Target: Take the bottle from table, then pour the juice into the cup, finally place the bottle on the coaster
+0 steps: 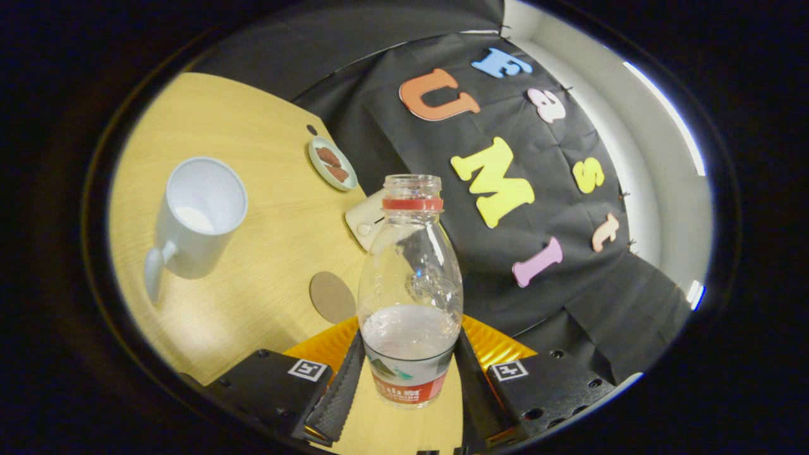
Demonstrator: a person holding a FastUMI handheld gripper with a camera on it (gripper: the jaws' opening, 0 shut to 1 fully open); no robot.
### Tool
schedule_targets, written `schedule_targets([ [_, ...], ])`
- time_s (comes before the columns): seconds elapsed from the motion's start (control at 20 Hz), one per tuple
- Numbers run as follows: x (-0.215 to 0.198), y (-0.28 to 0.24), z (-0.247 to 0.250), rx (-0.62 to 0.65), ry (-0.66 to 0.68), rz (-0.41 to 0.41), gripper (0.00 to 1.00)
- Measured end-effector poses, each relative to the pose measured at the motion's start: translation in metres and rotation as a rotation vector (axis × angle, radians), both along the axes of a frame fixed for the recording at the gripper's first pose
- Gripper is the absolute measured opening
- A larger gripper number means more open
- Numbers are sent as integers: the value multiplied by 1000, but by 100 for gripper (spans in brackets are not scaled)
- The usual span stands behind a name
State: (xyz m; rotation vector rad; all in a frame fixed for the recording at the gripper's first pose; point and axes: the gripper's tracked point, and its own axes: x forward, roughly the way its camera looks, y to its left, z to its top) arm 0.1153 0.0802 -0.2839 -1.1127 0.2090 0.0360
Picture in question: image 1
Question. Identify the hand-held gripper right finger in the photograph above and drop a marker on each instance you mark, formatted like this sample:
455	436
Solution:
475	392

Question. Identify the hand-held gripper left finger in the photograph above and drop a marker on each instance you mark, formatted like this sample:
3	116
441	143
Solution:
341	392

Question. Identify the round brown coaster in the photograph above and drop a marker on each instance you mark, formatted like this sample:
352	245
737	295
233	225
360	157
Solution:
332	297

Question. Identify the clear plastic juice bottle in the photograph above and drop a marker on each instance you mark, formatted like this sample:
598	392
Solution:
411	278

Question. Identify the white ceramic cup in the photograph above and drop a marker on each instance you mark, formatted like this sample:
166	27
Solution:
202	240

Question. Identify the white toaster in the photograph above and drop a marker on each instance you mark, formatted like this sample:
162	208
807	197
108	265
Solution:
366	218

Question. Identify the reddish brown food piece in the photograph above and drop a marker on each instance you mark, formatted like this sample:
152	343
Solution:
337	174
328	156

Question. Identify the pale green plate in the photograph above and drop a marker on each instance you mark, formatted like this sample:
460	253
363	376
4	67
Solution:
319	167

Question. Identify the wooden table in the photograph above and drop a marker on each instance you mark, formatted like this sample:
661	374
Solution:
253	114

